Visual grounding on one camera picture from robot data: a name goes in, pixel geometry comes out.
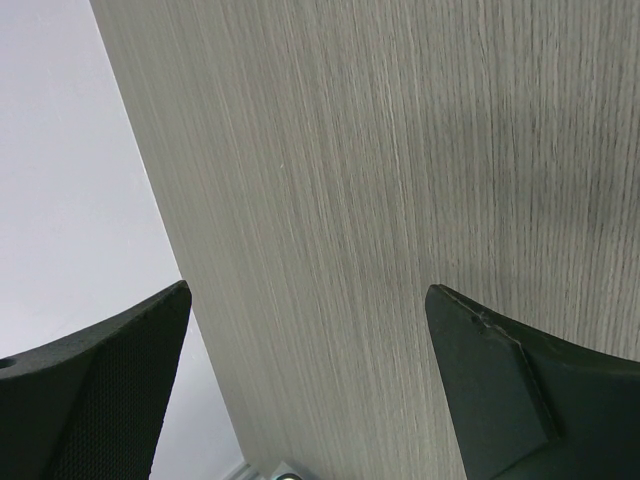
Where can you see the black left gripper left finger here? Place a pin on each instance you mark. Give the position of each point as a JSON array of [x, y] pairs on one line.
[[91, 405]]

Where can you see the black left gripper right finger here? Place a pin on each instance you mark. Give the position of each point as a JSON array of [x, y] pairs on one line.
[[529, 405]]

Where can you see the aluminium rail frame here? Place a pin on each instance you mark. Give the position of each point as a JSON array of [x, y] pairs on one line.
[[283, 470]]

